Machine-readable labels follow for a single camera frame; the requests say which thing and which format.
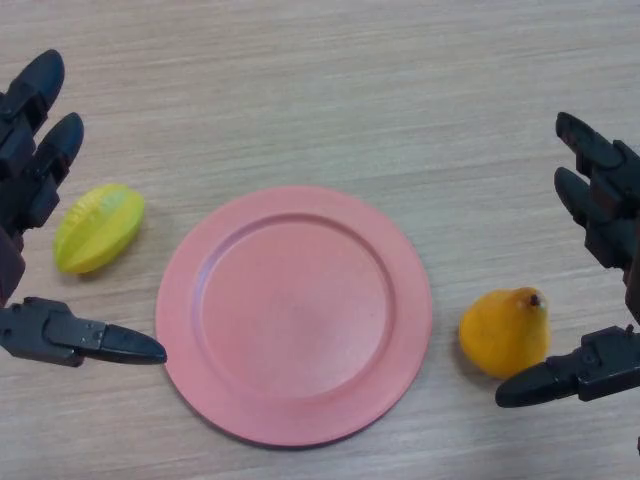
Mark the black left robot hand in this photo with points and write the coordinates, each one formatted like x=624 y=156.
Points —
x=20 y=165

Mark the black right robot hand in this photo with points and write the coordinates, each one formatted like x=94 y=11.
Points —
x=607 y=200

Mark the yellow-green starfruit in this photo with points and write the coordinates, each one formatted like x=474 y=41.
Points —
x=97 y=230

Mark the pink round plate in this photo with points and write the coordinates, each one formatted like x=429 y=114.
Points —
x=294 y=316

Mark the yellow pear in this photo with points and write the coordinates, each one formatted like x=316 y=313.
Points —
x=505 y=335

